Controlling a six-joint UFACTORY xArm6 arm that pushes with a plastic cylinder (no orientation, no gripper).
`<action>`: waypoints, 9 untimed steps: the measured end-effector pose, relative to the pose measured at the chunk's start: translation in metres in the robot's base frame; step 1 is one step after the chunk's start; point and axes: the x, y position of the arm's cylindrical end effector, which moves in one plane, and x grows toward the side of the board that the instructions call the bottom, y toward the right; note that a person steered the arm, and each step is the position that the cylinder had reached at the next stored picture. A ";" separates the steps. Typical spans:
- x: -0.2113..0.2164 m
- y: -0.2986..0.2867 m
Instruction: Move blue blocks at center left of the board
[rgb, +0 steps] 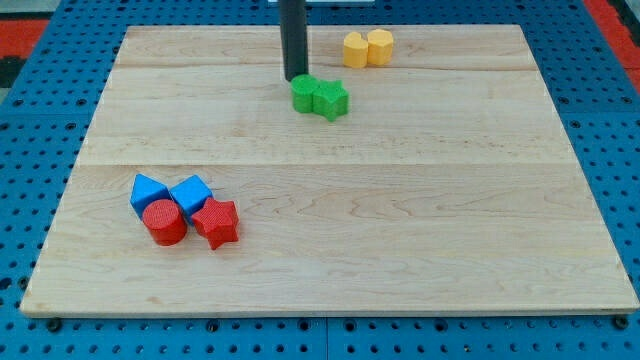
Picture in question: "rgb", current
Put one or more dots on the yellow hexagon block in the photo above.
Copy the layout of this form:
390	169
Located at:
380	47

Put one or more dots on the green star block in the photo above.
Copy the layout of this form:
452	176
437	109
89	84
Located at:
330	100

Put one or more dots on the red cylinder block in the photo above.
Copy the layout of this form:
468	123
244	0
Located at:
165	223

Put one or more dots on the wooden board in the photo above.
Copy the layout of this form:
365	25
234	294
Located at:
450	188

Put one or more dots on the yellow heart block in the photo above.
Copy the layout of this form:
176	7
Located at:
355	50

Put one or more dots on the blue triangle block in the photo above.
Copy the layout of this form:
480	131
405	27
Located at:
146	190

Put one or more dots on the green cylinder block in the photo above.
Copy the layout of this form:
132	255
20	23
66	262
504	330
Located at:
302	89

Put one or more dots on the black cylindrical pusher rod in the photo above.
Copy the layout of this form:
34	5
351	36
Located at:
293	30

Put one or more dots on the blue cube block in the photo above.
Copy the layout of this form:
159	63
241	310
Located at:
190	194

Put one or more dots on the red star block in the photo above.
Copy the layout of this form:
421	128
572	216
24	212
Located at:
217	221

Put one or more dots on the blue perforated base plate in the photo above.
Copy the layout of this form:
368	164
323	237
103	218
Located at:
48	110

